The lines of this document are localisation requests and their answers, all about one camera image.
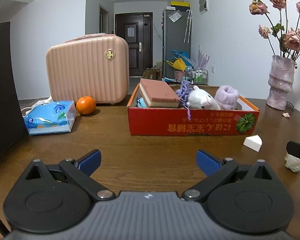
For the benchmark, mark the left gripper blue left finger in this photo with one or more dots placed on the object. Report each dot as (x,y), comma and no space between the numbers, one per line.
(85,165)

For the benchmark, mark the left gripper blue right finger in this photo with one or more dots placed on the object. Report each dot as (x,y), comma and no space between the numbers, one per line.
(209,164)

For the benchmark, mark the white alpaca plush toy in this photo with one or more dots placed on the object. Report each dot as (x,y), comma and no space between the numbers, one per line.
(200,99)

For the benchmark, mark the lavender towel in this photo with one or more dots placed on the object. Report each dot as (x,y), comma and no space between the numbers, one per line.
(226,97)

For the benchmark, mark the lilac drawstring pouch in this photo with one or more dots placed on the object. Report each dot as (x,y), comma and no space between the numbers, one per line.
(183,92)

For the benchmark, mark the pink layered sponge block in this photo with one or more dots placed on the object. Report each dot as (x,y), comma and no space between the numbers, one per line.
(158,94)

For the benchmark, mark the crumpled pale green plastic bag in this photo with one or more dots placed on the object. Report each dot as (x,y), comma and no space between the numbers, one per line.
(292,163)

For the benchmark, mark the fallen rose petal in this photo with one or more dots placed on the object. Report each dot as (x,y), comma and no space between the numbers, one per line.
(286,115)

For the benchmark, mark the white wedge sponge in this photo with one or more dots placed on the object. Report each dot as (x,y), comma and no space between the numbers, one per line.
(253,142)

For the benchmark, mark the eyeglasses behind vase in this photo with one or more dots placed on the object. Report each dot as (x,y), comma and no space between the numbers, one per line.
(290,106)

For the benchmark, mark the orange tangerine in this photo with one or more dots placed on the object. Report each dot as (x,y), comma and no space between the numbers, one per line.
(85,105)

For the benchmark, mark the blue tissue pack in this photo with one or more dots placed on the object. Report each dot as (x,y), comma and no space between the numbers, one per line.
(50,118)

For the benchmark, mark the red cardboard box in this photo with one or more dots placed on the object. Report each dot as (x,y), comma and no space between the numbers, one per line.
(179,121)

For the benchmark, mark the pink textured vase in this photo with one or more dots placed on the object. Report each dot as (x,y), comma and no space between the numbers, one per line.
(281,78)

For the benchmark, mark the black paper shopping bag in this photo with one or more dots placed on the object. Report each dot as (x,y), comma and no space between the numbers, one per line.
(12,126)

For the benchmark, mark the pink ribbed suitcase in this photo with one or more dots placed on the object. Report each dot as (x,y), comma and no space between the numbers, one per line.
(95,65)

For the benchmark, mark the cardboard box on floor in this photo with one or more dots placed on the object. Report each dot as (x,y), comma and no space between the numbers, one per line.
(153,74)

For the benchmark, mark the dried pink roses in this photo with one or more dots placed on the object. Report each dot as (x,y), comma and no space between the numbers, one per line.
(287,36)

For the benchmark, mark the dark brown entrance door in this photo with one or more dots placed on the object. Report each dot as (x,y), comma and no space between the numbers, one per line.
(137,30)

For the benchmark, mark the grey refrigerator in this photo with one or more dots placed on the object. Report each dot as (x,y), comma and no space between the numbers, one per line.
(173,33)

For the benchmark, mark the yellow box on refrigerator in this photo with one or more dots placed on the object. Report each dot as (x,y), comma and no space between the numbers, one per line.
(179,4)

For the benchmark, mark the wire trolley with bottles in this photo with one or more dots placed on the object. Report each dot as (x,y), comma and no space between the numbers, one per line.
(197,76)

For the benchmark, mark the wall electrical panel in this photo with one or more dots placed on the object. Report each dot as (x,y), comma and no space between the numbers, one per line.
(203,6)

